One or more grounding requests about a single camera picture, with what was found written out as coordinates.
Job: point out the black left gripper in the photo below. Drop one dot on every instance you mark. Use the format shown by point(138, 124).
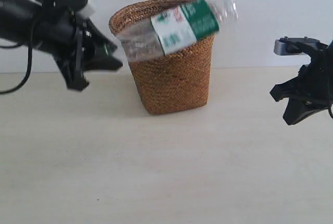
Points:
point(61, 24)

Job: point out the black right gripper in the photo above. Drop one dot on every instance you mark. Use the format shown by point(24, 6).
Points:
point(308, 92)

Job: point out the clear plastic bottle green label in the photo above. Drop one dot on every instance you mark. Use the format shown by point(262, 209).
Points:
point(176, 28)

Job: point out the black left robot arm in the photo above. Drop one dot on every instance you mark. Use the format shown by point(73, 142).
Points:
point(19, 24)

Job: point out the brown woven wicker basket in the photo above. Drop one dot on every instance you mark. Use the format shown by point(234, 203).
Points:
point(172, 83)

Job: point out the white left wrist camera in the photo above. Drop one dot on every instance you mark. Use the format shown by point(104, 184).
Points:
point(87, 11)

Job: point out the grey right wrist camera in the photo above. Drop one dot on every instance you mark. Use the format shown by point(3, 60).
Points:
point(293, 46)

